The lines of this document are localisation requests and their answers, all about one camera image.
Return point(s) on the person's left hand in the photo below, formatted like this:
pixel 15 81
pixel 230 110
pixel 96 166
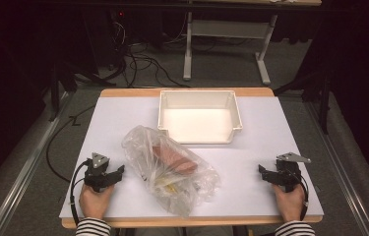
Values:
pixel 95 201

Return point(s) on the yellow packet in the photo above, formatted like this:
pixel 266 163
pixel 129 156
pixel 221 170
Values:
pixel 169 187

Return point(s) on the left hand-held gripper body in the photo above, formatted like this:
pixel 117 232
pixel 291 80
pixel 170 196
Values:
pixel 97 170

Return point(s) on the clear plastic bag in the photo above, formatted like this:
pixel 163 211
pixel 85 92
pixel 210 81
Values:
pixel 159 183

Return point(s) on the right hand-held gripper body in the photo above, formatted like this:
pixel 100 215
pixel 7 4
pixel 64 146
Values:
pixel 288 173

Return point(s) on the black metal stand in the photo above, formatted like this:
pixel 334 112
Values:
pixel 323 98
pixel 55 85

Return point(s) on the white desk frame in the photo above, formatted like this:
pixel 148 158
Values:
pixel 228 29

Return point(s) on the white plastic bin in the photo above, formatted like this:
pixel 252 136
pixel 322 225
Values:
pixel 198 126

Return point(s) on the brown snack packet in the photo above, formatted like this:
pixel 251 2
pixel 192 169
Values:
pixel 177 160

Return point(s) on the metal floor rail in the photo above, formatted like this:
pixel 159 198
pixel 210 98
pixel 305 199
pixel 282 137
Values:
pixel 24 177
pixel 339 177

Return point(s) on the white table mat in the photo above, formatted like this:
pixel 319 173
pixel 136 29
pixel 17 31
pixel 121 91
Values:
pixel 257 137

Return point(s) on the person's right hand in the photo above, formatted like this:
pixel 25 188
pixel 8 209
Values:
pixel 288 205

